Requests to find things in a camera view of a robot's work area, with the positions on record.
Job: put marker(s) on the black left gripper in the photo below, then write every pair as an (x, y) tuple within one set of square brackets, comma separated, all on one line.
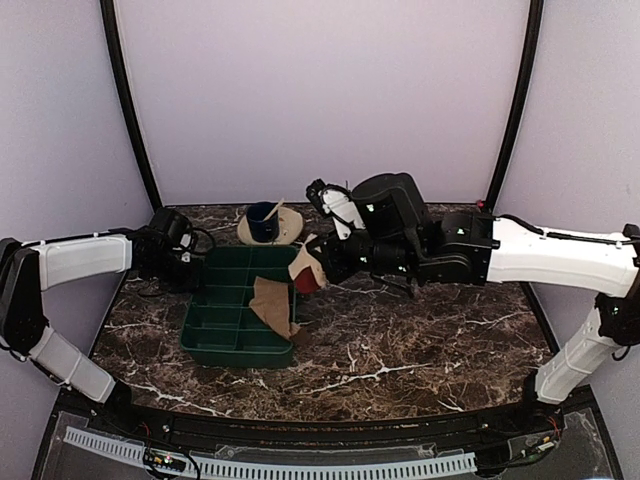
[(193, 281)]

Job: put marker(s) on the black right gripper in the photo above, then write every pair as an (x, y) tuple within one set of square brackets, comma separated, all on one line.
[(335, 268)]

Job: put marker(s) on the striped cream red sock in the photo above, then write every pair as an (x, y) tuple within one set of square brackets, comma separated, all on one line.
[(306, 271)]

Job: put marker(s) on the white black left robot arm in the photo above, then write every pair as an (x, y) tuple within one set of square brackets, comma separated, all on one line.
[(30, 268)]

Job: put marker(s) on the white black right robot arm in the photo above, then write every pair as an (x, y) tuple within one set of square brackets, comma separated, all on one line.
[(383, 227)]

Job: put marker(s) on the cream ceramic saucer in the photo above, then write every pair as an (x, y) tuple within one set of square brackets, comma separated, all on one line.
[(291, 224)]

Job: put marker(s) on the tan brown sock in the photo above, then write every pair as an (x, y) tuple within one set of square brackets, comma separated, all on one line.
[(271, 305)]

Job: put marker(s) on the blue enamel mug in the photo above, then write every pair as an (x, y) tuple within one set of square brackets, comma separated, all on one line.
[(261, 231)]

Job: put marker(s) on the green plastic divided tray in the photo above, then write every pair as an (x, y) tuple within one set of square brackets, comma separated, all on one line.
[(220, 328)]

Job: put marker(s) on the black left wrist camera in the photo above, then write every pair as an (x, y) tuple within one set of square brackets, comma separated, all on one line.
[(173, 227)]

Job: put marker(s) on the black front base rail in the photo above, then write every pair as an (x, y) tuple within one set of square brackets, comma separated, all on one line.
[(484, 428)]

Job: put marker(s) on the white slotted cable duct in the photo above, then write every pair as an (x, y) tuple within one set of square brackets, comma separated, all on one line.
[(255, 463)]

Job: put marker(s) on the black left corner post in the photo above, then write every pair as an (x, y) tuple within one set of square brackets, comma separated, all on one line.
[(126, 101)]

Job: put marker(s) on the black corner post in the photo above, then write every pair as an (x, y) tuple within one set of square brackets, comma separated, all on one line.
[(126, 101), (520, 94)]

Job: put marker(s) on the black right corner post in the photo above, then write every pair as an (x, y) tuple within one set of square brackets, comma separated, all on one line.
[(520, 94)]

